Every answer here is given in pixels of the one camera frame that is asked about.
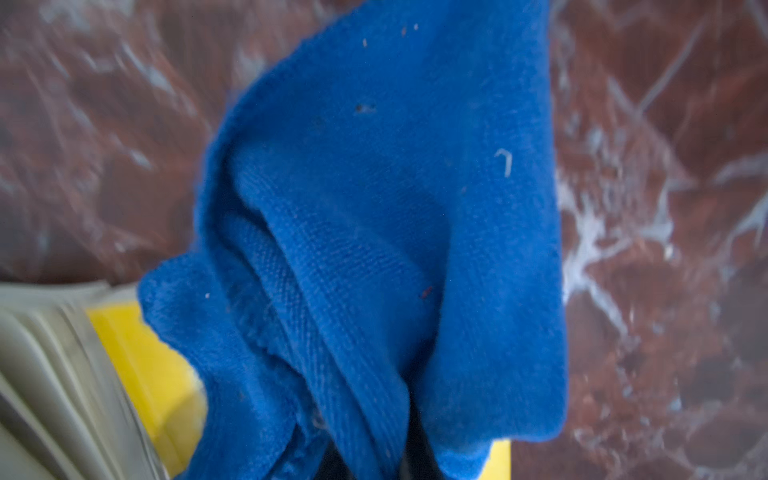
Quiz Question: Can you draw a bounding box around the yellow cover book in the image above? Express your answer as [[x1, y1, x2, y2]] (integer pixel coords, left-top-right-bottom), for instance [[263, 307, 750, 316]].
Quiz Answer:
[[0, 280, 512, 480]]

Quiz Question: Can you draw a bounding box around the blue cleaning cloth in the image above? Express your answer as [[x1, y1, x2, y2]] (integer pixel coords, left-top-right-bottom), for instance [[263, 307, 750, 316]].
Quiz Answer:
[[138, 1, 568, 479]]

